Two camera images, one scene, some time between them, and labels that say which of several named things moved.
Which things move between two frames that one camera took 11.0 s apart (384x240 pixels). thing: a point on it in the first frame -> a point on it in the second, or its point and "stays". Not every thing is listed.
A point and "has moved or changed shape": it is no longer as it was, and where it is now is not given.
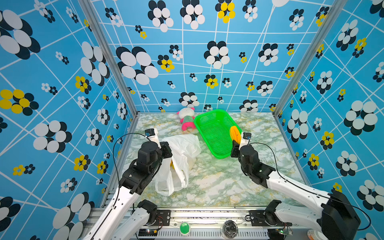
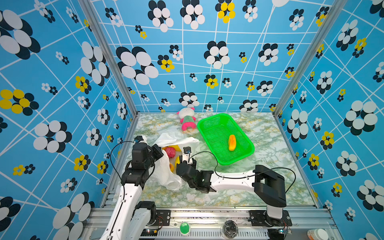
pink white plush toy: x=187 y=119 stays
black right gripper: x=235 y=150 -> x=179 y=166
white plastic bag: x=173 y=175 has moved or changed shape
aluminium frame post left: x=95 y=23 stays
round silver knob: x=230 y=229 stays
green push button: x=184 y=228 stays
